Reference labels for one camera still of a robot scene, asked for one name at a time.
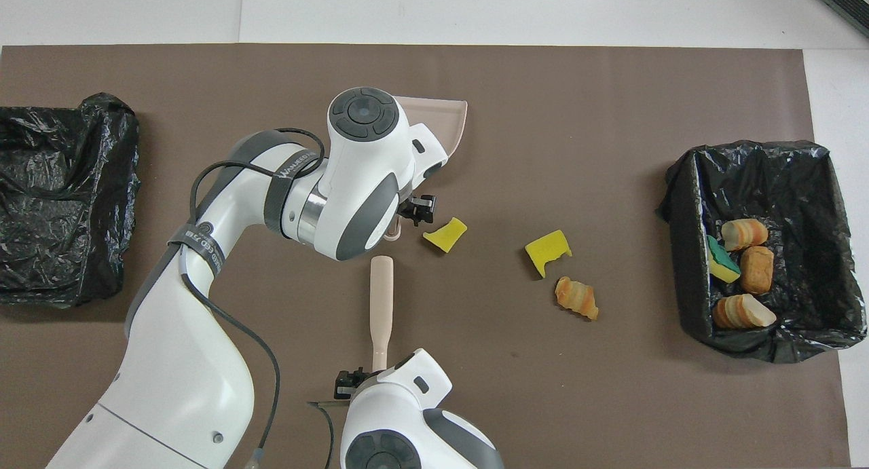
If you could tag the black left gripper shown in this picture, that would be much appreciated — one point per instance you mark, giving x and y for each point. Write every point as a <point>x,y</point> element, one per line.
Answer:
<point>405,210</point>

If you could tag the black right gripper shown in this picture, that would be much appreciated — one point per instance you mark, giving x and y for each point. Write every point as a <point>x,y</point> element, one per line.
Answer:
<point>361,381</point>

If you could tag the beige plastic dustpan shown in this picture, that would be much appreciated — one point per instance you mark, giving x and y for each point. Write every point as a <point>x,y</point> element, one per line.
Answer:
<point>441,123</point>

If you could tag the beige brush with black bristles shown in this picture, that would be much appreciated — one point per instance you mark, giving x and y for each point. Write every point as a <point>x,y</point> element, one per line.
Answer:
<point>381,292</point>

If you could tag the golden flaky croissant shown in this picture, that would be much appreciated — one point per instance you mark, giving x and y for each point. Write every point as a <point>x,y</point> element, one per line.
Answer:
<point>577,298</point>

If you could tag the yellow green-backed sponge piece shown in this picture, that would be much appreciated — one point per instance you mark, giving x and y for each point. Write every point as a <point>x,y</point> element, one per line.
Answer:
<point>722,265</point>

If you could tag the striped orange croissant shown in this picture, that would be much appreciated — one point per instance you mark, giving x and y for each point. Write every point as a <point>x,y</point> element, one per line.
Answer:
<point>745,234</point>

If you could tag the croissant with pale underside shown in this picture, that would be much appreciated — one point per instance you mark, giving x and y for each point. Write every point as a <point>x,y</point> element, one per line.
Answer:
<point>743,311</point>

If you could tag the brown bread roll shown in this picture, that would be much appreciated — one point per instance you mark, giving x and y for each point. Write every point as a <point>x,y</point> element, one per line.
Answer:
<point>757,270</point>

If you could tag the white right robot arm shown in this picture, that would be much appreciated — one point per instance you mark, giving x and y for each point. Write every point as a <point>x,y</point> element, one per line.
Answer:
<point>407,421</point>

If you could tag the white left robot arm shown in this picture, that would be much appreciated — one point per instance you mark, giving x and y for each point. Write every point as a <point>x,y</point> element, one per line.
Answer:
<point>360,163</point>

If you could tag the bin lined with black bag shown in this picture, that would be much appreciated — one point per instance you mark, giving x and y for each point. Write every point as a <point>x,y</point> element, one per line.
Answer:
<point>808,204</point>
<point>61,218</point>

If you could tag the brown table mat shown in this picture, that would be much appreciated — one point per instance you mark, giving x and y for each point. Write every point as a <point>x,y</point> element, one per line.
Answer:
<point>577,89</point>

